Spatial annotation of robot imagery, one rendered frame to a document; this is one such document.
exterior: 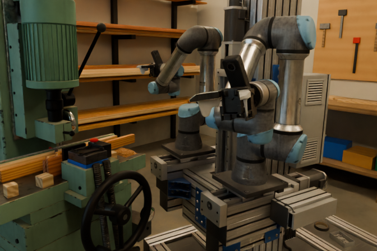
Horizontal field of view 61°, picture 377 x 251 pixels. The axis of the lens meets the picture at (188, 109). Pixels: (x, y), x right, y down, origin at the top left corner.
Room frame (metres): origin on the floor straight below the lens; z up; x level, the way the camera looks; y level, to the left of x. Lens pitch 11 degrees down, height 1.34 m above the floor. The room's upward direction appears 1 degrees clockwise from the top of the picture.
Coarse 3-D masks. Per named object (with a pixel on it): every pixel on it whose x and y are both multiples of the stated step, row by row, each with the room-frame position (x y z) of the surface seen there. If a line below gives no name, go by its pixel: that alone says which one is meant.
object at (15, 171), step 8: (128, 136) 1.43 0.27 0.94; (112, 144) 1.35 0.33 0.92; (120, 144) 1.39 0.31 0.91; (128, 144) 1.43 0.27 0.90; (40, 160) 1.08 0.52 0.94; (8, 168) 1.00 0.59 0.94; (16, 168) 1.01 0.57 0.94; (24, 168) 1.04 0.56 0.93; (32, 168) 1.06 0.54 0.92; (40, 168) 1.08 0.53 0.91; (0, 176) 0.98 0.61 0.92; (8, 176) 0.99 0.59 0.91; (16, 176) 1.01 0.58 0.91
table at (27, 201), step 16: (128, 160) 1.22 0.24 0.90; (144, 160) 1.29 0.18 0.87; (32, 176) 1.03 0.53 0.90; (0, 192) 0.90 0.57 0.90; (32, 192) 0.91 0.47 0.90; (48, 192) 0.94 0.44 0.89; (64, 192) 0.98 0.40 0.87; (0, 208) 0.82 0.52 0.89; (16, 208) 0.86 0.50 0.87; (32, 208) 0.89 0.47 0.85; (0, 224) 0.82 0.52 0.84
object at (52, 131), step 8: (40, 120) 1.15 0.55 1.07; (64, 120) 1.16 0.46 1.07; (40, 128) 1.14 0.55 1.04; (48, 128) 1.11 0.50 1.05; (56, 128) 1.09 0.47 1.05; (64, 128) 1.12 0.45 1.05; (40, 136) 1.15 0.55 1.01; (48, 136) 1.11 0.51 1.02; (56, 136) 1.09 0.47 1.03; (64, 136) 1.12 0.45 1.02
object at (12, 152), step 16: (0, 0) 1.19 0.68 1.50; (0, 16) 1.19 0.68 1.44; (0, 32) 1.18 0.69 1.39; (0, 48) 1.18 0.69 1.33; (0, 64) 1.17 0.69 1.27; (0, 80) 1.17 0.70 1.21; (0, 96) 1.17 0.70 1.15; (0, 112) 1.17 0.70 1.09; (0, 128) 1.17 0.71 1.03; (0, 144) 1.17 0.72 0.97; (16, 144) 1.20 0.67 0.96; (32, 144) 1.25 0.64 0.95; (48, 144) 1.31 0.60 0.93; (0, 160) 1.19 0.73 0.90
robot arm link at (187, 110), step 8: (184, 104) 1.70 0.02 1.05; (192, 104) 1.69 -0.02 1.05; (184, 112) 1.62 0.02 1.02; (192, 112) 1.62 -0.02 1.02; (200, 112) 1.66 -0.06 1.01; (184, 120) 1.62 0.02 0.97; (192, 120) 1.62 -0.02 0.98; (200, 120) 1.65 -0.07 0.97; (184, 128) 1.62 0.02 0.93; (192, 128) 1.62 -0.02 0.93
